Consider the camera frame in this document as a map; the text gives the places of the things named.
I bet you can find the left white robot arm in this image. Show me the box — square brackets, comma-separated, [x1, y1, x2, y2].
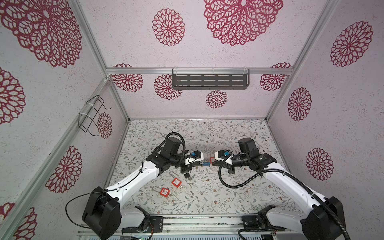
[82, 134, 204, 240]

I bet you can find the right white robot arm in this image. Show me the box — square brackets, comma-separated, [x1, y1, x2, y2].
[215, 138, 351, 240]

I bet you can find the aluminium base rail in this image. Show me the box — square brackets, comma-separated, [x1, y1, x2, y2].
[77, 212, 330, 238]

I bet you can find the grey slotted wall shelf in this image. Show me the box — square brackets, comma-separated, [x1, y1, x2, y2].
[171, 69, 250, 90]

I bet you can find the black wire wall basket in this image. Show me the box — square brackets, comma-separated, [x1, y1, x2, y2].
[78, 95, 113, 139]

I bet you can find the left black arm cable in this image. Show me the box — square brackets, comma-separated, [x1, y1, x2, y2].
[64, 161, 145, 229]

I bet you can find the right black corrugated hose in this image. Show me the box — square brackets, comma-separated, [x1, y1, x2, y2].
[218, 154, 352, 240]

